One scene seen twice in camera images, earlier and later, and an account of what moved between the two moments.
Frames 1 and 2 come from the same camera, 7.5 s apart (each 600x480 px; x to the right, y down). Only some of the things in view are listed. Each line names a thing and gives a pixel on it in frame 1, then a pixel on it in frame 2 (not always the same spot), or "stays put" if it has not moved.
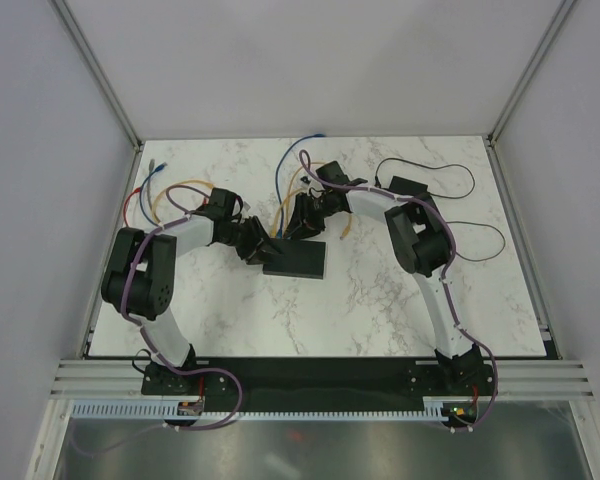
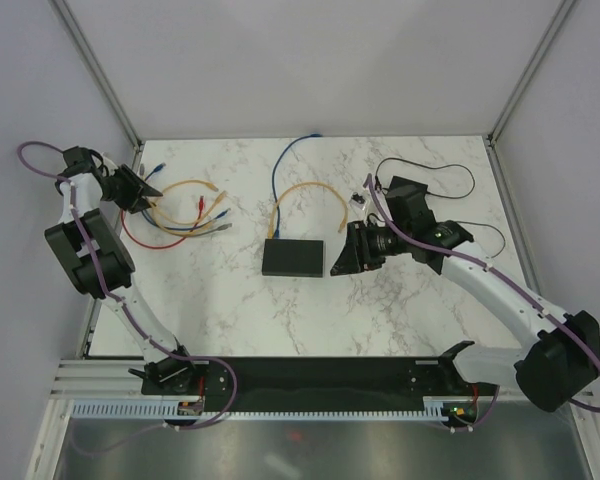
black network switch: x=301 y=258 stays put
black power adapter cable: x=378 y=185 stays put
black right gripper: x=301 y=227 → x=350 y=261
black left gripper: x=258 y=237 → x=135 y=188
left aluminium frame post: x=102 y=79 stays put
